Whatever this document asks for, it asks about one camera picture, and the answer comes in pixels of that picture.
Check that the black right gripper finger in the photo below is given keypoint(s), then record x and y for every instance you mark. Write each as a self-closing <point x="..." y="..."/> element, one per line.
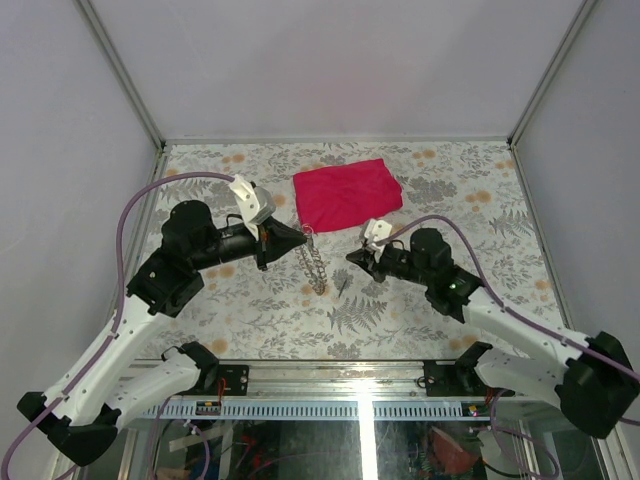
<point x="360" y="257"/>
<point x="377" y="271"/>

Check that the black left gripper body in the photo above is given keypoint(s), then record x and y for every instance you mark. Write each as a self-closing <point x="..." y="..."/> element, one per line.
<point x="264" y="235"/>

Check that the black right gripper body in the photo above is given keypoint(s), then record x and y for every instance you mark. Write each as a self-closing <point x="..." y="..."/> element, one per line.
<point x="396" y="261"/>

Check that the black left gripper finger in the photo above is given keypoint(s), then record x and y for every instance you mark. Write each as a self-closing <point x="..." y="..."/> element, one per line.
<point x="282" y="234"/>
<point x="272" y="252"/>

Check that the black tag key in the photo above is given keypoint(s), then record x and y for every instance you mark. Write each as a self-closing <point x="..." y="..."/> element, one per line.
<point x="344" y="286"/>

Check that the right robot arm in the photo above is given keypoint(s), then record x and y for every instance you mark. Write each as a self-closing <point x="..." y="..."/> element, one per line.
<point x="589" y="379"/>

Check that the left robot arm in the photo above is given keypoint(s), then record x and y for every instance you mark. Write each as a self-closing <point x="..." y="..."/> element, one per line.
<point x="82" y="414"/>

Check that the pink cloth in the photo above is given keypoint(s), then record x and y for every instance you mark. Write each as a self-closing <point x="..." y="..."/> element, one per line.
<point x="335" y="198"/>

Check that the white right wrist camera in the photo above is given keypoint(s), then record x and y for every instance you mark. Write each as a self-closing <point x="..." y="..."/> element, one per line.
<point x="374" y="233"/>

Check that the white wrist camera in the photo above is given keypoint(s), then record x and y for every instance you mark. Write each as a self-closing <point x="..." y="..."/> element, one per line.
<point x="374" y="233"/>
<point x="255" y="204"/>

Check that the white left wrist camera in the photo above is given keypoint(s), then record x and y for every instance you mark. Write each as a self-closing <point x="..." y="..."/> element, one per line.
<point x="255" y="204"/>

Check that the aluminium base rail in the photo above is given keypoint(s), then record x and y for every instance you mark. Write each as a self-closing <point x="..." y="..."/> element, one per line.
<point x="332" y="390"/>

